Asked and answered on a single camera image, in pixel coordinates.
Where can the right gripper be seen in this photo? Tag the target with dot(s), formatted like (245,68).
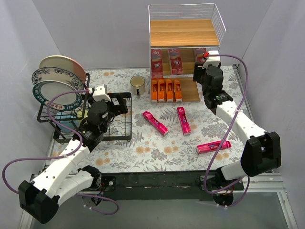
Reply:
(198,72)

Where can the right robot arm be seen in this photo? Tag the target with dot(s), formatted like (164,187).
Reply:
(262,151)

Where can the yellow-green cup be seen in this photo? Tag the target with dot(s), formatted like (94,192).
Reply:
(82,114)

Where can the green-rimmed white plate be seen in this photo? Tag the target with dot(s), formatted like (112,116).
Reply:
(44,91)

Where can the black wire dish rack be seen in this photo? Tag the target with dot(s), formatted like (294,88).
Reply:
(119,129)

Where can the aluminium frame base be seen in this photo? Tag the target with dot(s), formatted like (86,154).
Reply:
(157,181)

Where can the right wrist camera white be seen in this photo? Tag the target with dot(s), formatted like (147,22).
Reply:
(212,58)

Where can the orange toothpaste box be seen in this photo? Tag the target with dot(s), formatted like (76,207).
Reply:
(154,90)
(177,90)
(161,90)
(169,90)

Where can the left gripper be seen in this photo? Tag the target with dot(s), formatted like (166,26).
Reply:
(118,104)

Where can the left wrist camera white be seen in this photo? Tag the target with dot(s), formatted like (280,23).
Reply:
(99,93)

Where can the floral table mat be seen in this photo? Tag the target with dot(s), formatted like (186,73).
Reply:
(148,150)

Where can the cream enamel mug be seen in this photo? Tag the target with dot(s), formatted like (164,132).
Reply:
(137,85)

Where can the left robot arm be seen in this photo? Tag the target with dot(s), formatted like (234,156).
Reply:
(42,196)

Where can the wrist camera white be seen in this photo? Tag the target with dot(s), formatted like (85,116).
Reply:
(212,58)
(99,93)

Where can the red 3D toothpaste box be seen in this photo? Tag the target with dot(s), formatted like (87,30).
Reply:
(156,63)
(199,55)
(175,60)

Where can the blue floral plate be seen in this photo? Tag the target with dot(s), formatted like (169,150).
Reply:
(57,74)

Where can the beige pink-rimmed plate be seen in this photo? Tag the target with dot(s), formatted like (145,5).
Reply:
(65,63)

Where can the blue cup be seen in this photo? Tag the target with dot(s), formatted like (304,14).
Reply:
(66,119)

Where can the white wire wooden shelf rack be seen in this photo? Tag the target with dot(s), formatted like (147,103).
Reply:
(186,27)

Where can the pink toothpaste box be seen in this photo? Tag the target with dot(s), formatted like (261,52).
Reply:
(161,128)
(186,130)
(212,147)

